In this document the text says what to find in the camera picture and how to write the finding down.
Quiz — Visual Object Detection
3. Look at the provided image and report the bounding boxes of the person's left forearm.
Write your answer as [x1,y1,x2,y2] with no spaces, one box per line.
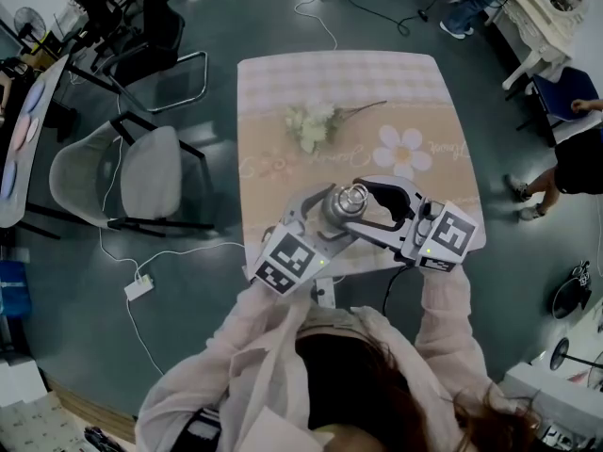
[220,280,307,347]

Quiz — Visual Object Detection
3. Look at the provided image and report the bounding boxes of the black standing fan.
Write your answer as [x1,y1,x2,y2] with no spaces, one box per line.
[12,6,48,41]

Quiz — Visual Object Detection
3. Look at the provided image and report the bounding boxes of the white dressing table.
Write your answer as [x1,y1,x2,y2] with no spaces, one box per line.
[501,0,590,91]

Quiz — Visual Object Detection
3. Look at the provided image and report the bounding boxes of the grey black-framed armchair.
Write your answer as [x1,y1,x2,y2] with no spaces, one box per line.
[48,110,216,239]

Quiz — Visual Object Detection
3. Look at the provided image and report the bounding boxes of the pink plate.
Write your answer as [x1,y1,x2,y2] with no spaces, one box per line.
[9,115,33,153]

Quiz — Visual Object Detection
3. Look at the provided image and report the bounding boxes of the black round stand base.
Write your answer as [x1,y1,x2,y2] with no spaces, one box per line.
[548,336,603,372]

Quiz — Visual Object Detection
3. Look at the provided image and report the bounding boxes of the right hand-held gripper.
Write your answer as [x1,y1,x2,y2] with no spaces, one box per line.
[342,174,480,273]

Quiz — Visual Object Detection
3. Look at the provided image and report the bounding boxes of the white artificial flower bunch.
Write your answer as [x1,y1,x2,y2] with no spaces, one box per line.
[284,100,388,155]

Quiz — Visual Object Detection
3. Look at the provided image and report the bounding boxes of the grey side table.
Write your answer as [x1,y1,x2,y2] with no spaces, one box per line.
[0,54,70,229]

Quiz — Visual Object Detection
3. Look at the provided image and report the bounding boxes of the blue storage bag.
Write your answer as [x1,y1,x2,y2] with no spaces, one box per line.
[0,260,33,319]

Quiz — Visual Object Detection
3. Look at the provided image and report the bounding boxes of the steel bottle lid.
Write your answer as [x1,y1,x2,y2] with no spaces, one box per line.
[336,182,369,216]

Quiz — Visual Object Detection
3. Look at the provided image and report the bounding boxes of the black striped pouch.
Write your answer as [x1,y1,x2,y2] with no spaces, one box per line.
[186,407,222,452]

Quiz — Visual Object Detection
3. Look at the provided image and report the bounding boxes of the black chrome-framed chair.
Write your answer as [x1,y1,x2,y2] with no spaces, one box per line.
[98,0,209,115]

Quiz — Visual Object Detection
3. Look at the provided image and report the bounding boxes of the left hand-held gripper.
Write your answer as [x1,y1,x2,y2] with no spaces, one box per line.
[253,184,355,297]

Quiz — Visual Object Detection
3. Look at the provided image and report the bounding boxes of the white patterned boxes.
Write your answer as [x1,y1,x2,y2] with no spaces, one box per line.
[0,355,86,452]

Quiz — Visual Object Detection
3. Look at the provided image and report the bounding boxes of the blue chair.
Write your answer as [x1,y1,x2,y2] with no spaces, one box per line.
[515,66,603,148]

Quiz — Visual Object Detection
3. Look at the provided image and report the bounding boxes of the white low cabinet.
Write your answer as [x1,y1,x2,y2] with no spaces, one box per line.
[501,361,603,413]

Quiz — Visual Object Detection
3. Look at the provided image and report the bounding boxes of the checked tablecloth covered table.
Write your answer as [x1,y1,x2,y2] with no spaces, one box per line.
[236,50,487,277]

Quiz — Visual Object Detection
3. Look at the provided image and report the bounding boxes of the white floor cable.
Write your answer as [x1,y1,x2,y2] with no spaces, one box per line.
[136,241,246,280]
[293,0,339,52]
[97,134,140,278]
[124,298,166,377]

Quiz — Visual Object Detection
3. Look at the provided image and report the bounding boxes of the person's right forearm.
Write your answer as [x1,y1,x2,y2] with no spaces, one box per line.
[413,264,476,362]

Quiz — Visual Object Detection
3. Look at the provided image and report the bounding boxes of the black dome-shaped case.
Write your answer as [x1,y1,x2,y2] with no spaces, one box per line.
[550,260,594,320]

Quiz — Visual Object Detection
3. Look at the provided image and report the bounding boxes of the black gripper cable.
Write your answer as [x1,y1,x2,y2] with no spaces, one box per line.
[381,264,411,319]

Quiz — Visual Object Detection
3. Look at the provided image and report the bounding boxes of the blue plate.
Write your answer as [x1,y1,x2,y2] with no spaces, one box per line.
[0,160,18,200]
[24,82,47,115]

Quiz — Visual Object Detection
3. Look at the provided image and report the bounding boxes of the wooden platform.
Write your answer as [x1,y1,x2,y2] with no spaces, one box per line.
[44,377,140,442]

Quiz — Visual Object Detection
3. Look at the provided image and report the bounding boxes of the person's body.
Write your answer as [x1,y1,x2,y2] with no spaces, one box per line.
[135,299,500,452]

